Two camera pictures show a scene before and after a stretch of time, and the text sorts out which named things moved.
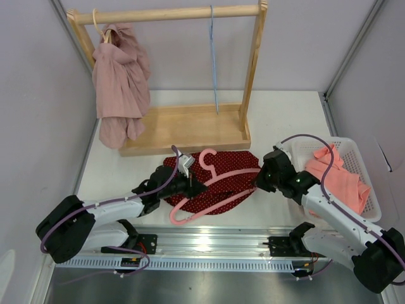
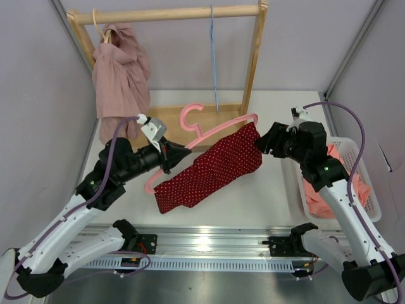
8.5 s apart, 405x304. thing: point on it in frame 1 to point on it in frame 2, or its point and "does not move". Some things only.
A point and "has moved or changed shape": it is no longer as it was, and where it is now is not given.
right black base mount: [292, 246] does not move
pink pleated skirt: [121, 85] does not move
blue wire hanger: [212, 61] does not move
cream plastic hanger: [104, 38] does not move
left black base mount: [146, 242] does not move
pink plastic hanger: [214, 176] to [200, 135]
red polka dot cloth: [230, 176] has moved or changed shape
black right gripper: [260, 182] to [273, 139]
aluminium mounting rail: [207, 243] does not move
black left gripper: [192, 185] to [171, 154]
